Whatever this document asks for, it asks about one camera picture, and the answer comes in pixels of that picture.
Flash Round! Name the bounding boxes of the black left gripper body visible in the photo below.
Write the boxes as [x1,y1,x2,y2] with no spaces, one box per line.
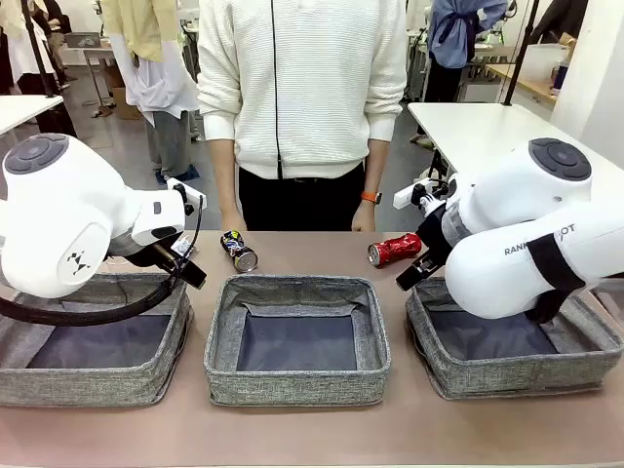
[144,242,209,292]

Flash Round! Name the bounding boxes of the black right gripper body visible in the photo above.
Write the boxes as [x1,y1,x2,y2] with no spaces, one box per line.
[411,207,455,277]

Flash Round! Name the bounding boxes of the crushed red can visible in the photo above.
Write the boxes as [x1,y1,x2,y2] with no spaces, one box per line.
[368,232,424,269]

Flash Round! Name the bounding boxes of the crushed dark blue can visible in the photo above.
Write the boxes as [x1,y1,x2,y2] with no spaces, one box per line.
[219,229,258,273]

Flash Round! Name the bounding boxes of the person's right forearm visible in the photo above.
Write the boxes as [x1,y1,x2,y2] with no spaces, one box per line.
[210,138,244,218]

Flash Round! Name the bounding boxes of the person's left forearm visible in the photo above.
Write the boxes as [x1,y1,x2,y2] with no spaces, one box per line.
[363,138,392,196]

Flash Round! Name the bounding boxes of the person's right hand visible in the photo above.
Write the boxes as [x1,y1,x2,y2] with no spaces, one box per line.
[221,210,248,232]

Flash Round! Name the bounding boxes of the person's left hand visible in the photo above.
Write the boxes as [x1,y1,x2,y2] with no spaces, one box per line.
[350,200,378,233]

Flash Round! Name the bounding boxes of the blue floor mat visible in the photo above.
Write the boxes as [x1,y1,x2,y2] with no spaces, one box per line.
[154,163,201,185]

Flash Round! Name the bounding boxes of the large white table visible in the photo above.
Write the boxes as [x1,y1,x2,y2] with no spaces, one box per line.
[407,100,624,189]

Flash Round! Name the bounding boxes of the black trousers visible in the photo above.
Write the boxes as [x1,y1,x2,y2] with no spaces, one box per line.
[238,162,379,233]

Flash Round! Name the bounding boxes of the grey fabric basket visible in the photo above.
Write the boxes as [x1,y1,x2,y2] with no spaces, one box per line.
[0,272,195,409]
[203,273,392,407]
[405,277,624,402]

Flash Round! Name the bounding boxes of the wooden workbench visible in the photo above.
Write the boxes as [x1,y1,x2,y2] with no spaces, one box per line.
[487,62,560,103]

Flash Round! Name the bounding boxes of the brown cardboard box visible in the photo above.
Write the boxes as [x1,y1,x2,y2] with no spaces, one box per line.
[110,65,145,121]

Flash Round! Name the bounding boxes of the person in blue shirt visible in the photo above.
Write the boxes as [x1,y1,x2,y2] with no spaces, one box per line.
[427,0,509,103]

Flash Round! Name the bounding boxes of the person in yellow white clothes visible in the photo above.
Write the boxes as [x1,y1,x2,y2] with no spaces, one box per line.
[99,0,202,181]

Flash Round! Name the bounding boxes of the white plastic container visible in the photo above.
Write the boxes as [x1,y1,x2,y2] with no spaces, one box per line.
[528,42,572,95]

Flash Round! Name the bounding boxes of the person in white sweater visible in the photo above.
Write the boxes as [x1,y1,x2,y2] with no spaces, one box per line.
[196,0,409,180]

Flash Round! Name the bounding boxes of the black stand pole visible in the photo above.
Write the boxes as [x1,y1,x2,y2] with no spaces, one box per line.
[503,0,541,107]
[21,0,59,99]

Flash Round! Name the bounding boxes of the small white table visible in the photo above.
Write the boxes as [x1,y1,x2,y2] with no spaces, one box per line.
[0,94,65,138]

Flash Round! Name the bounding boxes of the person in white coat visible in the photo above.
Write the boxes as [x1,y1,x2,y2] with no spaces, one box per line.
[0,0,79,140]

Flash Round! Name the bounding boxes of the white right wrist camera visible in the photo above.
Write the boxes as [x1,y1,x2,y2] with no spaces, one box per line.
[393,177,458,212]

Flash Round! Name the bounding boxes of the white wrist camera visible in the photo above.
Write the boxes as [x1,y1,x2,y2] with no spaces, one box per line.
[393,177,458,212]
[165,177,208,212]

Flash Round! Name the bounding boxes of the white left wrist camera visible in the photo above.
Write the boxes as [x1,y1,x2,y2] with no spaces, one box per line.
[165,177,208,212]

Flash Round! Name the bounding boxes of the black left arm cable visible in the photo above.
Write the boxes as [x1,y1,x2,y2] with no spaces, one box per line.
[0,272,192,328]

